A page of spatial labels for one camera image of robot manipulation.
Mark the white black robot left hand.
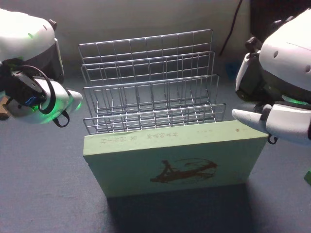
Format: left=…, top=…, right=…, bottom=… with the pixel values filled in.
left=0, top=8, right=84, bottom=128

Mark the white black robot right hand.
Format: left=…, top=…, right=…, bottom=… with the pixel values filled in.
left=231, top=8, right=311, bottom=147

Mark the light green book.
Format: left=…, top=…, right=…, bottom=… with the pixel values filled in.
left=82, top=120, right=268, bottom=198

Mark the brown wooden block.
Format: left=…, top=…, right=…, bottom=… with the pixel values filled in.
left=0, top=98, right=11, bottom=121

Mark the black cable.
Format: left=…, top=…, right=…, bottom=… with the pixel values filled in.
left=219, top=0, right=243, bottom=56

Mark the silver wire file rack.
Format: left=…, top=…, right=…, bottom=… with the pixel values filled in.
left=78, top=29, right=227, bottom=135

